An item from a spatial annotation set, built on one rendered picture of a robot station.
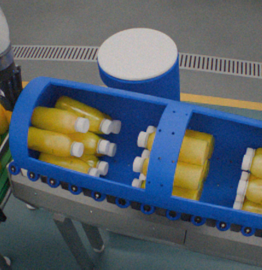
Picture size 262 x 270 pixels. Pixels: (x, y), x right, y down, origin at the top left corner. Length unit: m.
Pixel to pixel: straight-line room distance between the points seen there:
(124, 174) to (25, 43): 2.24
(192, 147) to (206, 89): 1.74
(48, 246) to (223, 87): 1.46
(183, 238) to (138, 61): 0.61
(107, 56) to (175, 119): 0.54
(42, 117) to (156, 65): 0.45
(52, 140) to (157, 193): 0.33
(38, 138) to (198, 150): 0.45
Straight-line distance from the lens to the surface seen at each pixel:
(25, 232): 2.45
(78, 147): 1.25
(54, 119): 1.28
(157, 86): 1.54
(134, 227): 1.38
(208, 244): 1.35
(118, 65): 1.55
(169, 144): 1.09
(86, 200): 1.38
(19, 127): 1.23
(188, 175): 1.16
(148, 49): 1.60
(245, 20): 3.47
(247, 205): 1.19
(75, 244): 1.89
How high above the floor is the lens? 2.10
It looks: 52 degrees down
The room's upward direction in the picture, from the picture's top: 8 degrees counter-clockwise
